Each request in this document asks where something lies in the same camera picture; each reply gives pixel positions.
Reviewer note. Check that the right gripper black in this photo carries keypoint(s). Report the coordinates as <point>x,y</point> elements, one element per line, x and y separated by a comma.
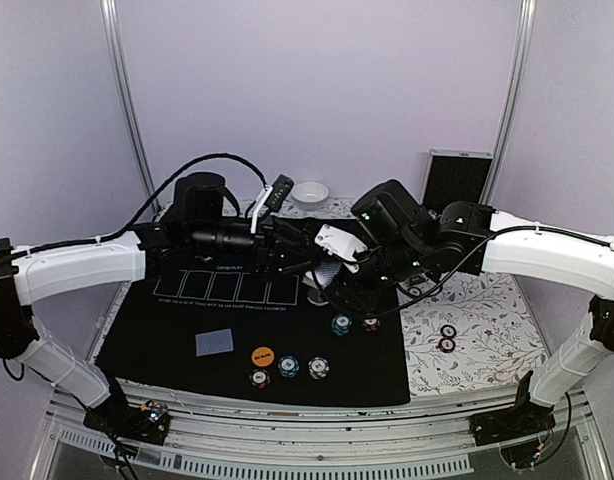
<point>353,294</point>

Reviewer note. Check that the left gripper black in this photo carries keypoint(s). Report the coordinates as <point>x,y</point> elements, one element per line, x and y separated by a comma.
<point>268,233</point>

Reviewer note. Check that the blue playing card deck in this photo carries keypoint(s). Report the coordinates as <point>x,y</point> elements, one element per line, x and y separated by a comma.
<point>326,272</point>

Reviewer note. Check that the clear acrylic dealer button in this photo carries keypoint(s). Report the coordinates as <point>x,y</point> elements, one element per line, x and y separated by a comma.
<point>316,298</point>

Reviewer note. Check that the red black chip stack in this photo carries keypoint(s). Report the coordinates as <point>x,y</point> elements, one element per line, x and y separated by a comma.
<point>446,343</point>

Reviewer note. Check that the orange big blind button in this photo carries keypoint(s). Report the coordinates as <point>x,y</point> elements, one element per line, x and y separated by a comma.
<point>262,357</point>

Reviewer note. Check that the dealt cards front player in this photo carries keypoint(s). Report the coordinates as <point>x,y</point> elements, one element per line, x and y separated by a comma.
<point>214,342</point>

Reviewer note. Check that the blue peach stack front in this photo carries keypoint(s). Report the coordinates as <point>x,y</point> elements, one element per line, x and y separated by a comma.
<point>318,368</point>

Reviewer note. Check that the green chip stack front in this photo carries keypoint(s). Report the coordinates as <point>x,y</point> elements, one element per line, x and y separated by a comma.
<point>288,366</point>

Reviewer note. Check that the red black stack front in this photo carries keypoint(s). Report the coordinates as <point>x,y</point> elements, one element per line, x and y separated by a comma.
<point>260,378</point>

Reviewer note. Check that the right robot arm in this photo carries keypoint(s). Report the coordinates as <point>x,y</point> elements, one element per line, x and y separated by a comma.
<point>402,239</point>

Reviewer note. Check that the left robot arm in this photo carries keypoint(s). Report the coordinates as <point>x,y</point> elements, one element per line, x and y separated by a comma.
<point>194,225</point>

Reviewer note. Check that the white ceramic bowl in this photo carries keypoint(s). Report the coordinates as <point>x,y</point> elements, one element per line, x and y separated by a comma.
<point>310,195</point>

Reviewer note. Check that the floral tablecloth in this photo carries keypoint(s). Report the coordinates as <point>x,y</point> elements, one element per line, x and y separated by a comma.
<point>496,341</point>

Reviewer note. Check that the black poker mat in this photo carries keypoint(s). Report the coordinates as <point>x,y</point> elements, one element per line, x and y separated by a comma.
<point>152,339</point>

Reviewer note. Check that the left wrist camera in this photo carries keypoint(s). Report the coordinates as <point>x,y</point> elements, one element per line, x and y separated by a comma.
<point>271,197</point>

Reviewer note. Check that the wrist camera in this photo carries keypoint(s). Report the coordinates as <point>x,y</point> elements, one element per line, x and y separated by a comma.
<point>341,245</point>
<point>271,197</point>

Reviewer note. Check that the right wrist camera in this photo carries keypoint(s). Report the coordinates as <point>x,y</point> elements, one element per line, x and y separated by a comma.
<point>341,245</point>

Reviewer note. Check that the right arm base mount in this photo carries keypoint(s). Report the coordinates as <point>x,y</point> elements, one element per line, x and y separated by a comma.
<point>521,419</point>

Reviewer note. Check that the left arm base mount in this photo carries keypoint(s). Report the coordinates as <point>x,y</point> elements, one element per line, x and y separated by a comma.
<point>147,423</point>

